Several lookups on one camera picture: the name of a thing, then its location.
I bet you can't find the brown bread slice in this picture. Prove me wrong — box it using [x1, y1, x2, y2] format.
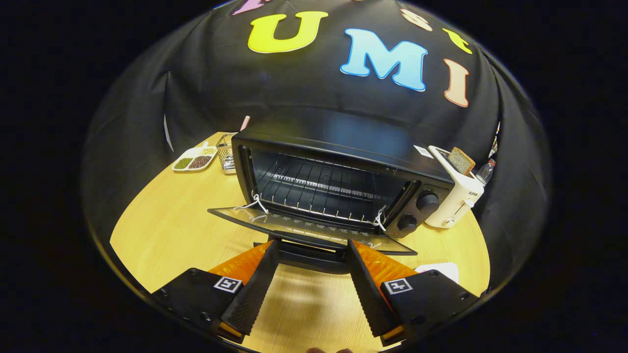
[447, 147, 476, 175]

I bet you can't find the metal wire basket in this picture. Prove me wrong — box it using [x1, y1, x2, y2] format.
[216, 132, 241, 175]

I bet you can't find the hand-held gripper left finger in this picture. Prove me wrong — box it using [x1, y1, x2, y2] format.
[150, 239, 281, 344]

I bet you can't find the black toaster oven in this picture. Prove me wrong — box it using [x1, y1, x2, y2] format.
[208, 109, 457, 275]

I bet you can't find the white toaster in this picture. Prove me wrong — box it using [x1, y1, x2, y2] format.
[424, 145, 486, 229]

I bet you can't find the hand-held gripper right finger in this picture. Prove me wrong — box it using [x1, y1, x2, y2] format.
[347, 239, 484, 346]

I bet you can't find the white square plate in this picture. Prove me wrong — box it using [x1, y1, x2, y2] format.
[415, 262, 459, 285]

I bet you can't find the black backdrop cloth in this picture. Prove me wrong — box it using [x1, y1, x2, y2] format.
[82, 0, 552, 295]

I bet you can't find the clear water bottle red label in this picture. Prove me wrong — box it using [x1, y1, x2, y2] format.
[475, 158, 497, 186]

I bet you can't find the white divided dish with beans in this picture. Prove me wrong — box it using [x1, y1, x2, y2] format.
[172, 142, 218, 172]

